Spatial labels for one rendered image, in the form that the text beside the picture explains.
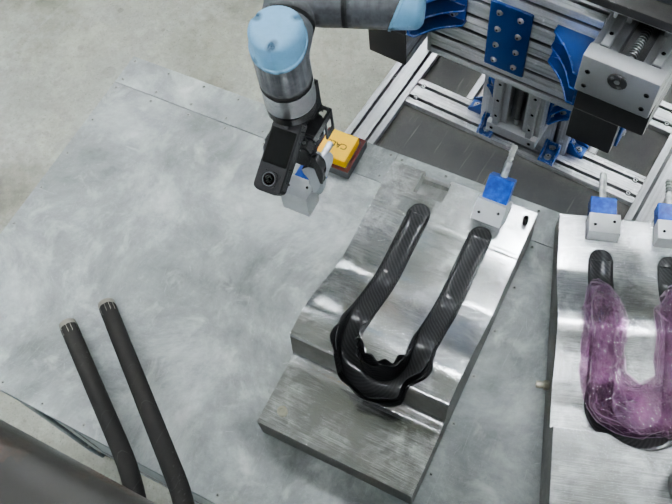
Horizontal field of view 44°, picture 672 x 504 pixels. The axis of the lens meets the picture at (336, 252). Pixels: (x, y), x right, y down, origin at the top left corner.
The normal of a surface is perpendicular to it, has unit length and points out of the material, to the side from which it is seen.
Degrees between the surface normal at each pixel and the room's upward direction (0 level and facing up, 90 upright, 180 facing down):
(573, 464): 0
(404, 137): 0
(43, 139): 0
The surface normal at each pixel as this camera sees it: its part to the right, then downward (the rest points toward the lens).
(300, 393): -0.08, -0.46
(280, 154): -0.31, 0.04
